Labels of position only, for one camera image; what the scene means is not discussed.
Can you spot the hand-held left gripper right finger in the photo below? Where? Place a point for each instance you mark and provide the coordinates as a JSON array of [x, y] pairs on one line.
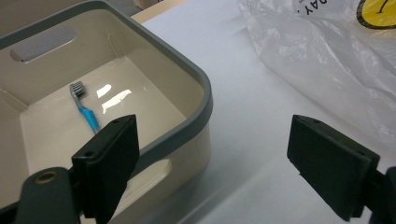
[[330, 165]]

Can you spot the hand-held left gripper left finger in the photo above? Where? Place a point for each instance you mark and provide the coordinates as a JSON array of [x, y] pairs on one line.
[[109, 161]]

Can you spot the blue and grey toothbrush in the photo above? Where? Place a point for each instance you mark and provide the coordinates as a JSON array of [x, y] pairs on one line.
[[85, 112]]

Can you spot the beige storage bin grey rim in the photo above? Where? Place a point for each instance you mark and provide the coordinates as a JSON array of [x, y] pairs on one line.
[[155, 77]]

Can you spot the clear plastic bag smiley print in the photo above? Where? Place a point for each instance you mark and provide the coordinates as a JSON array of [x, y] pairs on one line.
[[311, 62]]

